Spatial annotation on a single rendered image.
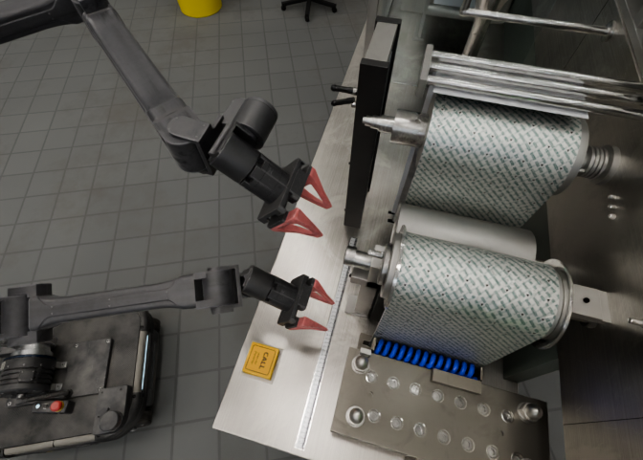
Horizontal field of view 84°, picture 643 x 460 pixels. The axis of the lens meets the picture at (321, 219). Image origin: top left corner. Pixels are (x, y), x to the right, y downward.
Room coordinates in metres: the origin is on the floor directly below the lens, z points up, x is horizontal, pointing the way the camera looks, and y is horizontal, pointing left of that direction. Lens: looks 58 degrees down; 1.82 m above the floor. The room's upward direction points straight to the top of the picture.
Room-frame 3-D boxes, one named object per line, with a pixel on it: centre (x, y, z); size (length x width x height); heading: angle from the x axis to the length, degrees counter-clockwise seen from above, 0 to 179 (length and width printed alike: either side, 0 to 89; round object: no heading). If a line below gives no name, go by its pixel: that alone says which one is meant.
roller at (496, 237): (0.35, -0.27, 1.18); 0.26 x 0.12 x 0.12; 75
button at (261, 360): (0.17, 0.14, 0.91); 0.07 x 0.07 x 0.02; 75
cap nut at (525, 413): (0.05, -0.40, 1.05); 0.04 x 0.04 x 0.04
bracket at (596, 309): (0.19, -0.41, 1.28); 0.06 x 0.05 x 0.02; 75
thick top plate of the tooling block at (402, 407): (0.05, -0.23, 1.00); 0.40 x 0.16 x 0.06; 75
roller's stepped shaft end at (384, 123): (0.53, -0.11, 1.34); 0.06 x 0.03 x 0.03; 75
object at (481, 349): (0.17, -0.23, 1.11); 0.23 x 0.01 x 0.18; 75
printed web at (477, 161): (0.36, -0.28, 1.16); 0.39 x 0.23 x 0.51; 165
